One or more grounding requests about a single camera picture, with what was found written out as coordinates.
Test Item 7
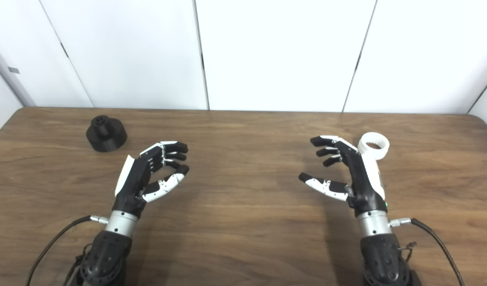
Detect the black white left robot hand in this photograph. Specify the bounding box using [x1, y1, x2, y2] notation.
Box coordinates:
[112, 141, 190, 219]

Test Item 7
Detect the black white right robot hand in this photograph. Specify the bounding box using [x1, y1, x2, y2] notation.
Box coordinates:
[298, 135, 388, 217]

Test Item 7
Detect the white toothed ring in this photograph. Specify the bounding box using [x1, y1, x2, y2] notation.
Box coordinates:
[358, 132, 390, 160]

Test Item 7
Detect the round black stepped part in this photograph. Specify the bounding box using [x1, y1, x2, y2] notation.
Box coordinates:
[86, 115, 128, 153]

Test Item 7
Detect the thin right arm wire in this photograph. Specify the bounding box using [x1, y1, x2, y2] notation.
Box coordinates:
[400, 242, 418, 263]

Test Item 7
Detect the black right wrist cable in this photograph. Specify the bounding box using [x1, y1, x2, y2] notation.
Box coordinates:
[389, 218, 465, 286]

